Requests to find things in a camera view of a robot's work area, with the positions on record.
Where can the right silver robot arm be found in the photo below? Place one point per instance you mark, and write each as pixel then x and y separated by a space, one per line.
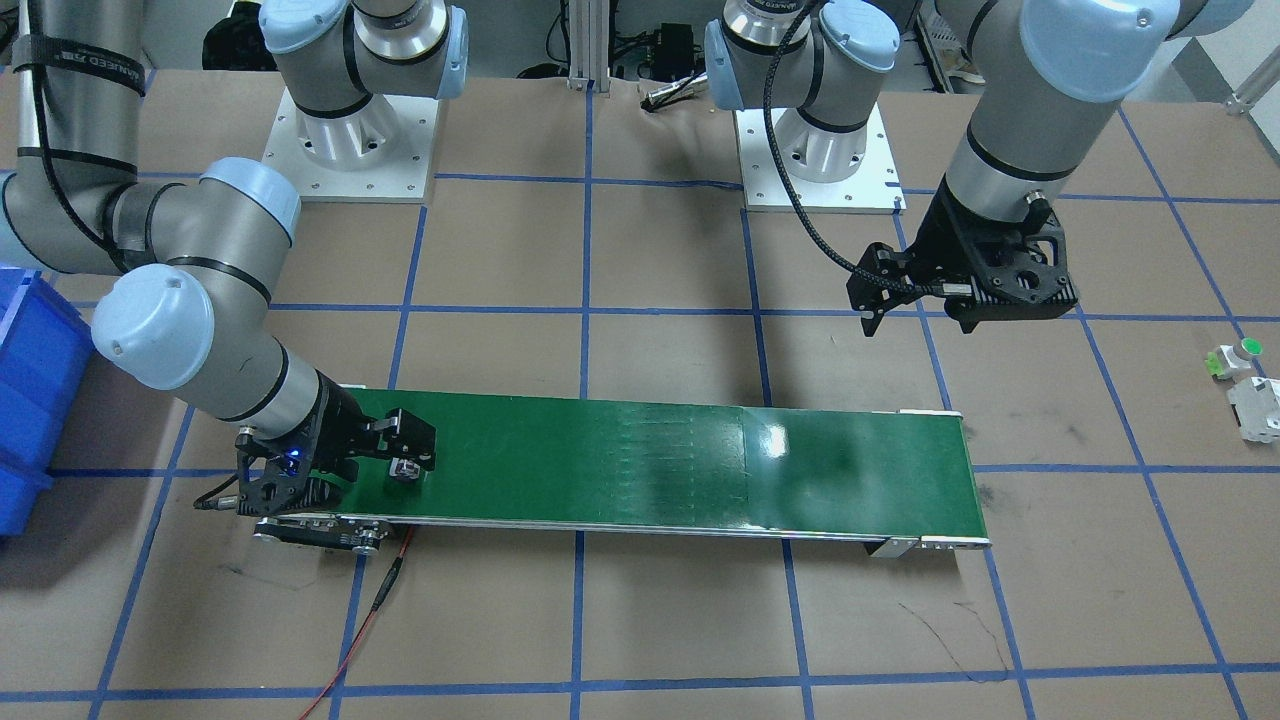
pixel 195 264

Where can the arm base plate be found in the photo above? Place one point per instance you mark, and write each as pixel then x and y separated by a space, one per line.
pixel 382 153
pixel 830 173

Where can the white grey electrical module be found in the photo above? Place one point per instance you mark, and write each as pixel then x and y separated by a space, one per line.
pixel 1255 402

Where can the green conveyor belt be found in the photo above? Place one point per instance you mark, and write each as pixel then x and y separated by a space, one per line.
pixel 894 481

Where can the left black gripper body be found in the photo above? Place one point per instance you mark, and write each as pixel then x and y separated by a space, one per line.
pixel 936 243

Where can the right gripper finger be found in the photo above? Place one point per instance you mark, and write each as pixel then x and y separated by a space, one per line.
pixel 427 463
pixel 399 434

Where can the aluminium frame post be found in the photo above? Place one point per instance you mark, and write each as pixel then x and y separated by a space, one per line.
pixel 589 23

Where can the blue plastic bin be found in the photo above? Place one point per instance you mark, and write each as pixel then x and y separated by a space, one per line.
pixel 45 346

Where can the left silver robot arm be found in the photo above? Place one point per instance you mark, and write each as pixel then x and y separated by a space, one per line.
pixel 1055 72

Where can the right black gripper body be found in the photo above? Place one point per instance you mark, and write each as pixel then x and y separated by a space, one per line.
pixel 347 420

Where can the green button switch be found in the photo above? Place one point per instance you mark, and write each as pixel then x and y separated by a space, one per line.
pixel 1227 362

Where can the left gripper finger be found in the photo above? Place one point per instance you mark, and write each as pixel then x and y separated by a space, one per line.
pixel 881 283

